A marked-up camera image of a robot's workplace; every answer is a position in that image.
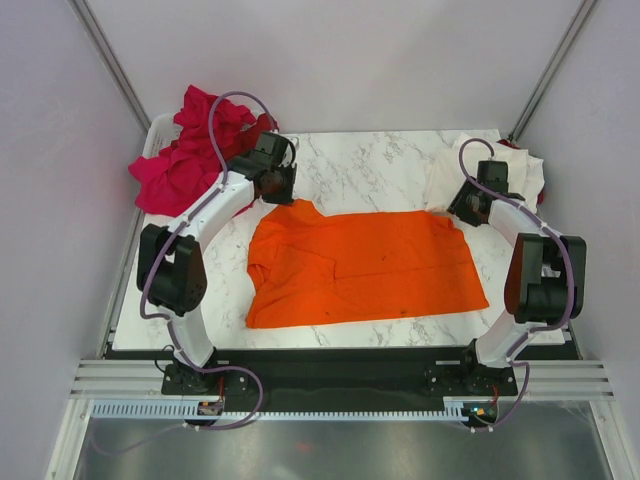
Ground aluminium frame post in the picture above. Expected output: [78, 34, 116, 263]
[69, 0, 151, 132]
[506, 0, 600, 144]

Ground left aluminium side rail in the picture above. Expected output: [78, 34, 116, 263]
[94, 209, 144, 359]

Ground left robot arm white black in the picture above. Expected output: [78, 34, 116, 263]
[136, 132, 298, 393]

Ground aluminium cross extrusion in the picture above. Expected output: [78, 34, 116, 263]
[70, 360, 614, 401]

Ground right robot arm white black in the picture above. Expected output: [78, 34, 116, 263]
[448, 159, 587, 394]

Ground left aluminium frame post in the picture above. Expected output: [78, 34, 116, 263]
[69, 0, 151, 132]

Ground right aluminium frame post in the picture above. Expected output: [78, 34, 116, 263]
[506, 0, 600, 144]

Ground white slotted cable duct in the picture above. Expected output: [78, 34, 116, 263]
[91, 397, 497, 422]

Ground folded cream t shirt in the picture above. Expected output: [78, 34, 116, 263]
[425, 133, 537, 211]

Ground dark red t shirt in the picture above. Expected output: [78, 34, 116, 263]
[228, 113, 278, 157]

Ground pink red t shirt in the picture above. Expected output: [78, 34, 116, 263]
[128, 85, 270, 217]

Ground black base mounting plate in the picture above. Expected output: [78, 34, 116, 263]
[161, 347, 517, 412]

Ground white laundry basket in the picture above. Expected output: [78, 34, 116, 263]
[130, 100, 278, 183]

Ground orange t shirt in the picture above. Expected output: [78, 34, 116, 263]
[246, 200, 489, 329]

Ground folded white t shirt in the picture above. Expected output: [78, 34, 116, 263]
[516, 151, 545, 211]

